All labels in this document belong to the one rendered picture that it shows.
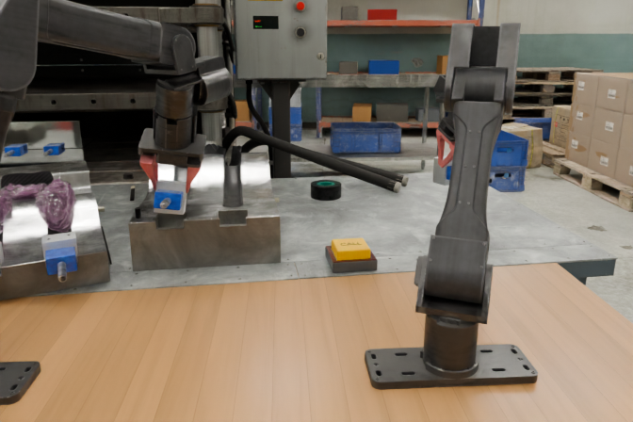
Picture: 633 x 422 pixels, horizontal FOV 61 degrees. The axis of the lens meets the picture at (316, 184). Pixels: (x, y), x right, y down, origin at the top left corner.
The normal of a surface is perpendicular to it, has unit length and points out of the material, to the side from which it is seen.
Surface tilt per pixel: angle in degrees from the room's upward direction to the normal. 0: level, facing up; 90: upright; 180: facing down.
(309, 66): 90
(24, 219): 28
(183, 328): 0
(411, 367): 0
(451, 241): 52
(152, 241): 90
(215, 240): 90
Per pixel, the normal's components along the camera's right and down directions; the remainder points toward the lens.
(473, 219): -0.28, -0.41
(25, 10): 0.81, 0.15
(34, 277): 0.44, 0.23
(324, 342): 0.00, -0.97
